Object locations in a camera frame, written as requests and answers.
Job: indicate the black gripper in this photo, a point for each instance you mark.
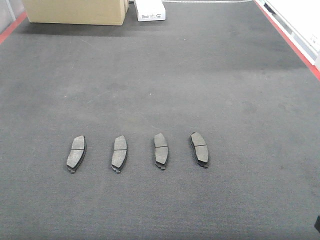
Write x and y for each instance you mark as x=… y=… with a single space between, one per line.
x=317 y=223

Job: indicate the dark grey brake pad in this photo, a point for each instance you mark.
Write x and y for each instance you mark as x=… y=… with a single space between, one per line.
x=77 y=153

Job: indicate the dark grey conveyor belt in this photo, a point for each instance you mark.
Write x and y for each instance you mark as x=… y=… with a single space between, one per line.
x=220 y=69

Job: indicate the white carton box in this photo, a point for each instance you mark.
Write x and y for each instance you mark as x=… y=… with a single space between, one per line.
x=150 y=10

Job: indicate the cardboard box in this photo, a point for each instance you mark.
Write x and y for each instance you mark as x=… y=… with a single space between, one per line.
x=82 y=12

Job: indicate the red white conveyor rail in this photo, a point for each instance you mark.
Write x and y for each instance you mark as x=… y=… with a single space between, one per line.
x=298 y=22

